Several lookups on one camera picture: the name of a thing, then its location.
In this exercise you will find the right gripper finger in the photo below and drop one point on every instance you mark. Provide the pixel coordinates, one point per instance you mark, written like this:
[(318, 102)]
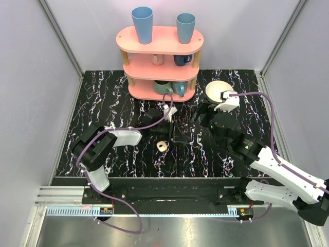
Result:
[(195, 115), (203, 106)]

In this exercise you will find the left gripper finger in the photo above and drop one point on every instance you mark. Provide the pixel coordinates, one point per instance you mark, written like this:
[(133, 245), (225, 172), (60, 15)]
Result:
[(182, 133), (181, 139)]

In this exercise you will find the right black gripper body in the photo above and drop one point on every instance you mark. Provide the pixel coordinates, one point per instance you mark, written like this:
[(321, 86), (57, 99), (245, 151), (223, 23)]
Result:
[(209, 111)]

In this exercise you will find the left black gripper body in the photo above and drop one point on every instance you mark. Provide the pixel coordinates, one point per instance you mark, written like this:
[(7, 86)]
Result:
[(174, 131)]

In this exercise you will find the cream earbud charging case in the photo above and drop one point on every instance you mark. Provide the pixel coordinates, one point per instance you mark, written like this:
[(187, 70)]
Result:
[(162, 146)]

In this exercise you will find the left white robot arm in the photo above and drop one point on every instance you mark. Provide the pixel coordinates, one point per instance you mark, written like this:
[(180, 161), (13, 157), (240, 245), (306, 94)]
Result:
[(95, 144)]

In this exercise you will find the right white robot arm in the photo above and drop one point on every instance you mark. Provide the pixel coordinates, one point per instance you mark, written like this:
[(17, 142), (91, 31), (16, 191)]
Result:
[(301, 192)]

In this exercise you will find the cream bowl with dark rim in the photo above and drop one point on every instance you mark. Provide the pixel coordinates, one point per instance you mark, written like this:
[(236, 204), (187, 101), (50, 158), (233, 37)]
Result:
[(214, 90)]

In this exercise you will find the light blue butterfly mug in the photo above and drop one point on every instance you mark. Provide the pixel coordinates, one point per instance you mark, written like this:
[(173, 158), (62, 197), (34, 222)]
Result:
[(180, 87)]

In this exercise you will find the green speckled ceramic mug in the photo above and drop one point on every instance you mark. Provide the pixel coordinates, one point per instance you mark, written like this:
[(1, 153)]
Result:
[(163, 87)]

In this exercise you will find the dark blue ceramic mug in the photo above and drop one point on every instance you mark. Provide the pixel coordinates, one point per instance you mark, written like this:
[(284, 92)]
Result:
[(181, 60)]

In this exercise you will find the pink three-tier wooden shelf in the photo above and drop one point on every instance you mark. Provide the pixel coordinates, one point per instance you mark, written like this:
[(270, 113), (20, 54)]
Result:
[(140, 71)]

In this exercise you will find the pink ceramic mug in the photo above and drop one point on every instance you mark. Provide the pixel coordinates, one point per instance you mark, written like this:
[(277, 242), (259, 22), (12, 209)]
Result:
[(157, 59)]

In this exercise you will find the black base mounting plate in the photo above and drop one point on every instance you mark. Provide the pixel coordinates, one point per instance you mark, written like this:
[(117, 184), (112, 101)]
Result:
[(164, 196)]

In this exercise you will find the small blue plastic cup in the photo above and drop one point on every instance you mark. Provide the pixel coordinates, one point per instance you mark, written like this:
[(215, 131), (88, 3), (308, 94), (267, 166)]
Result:
[(185, 23)]

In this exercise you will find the large blue plastic cup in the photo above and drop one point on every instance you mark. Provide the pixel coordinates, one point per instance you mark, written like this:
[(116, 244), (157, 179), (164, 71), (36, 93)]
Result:
[(143, 23)]

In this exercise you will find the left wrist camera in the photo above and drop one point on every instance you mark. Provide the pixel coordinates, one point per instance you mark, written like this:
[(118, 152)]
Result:
[(168, 112)]

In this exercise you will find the aluminium frame rail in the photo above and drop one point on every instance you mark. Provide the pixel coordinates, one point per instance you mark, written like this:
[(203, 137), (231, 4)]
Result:
[(62, 220)]

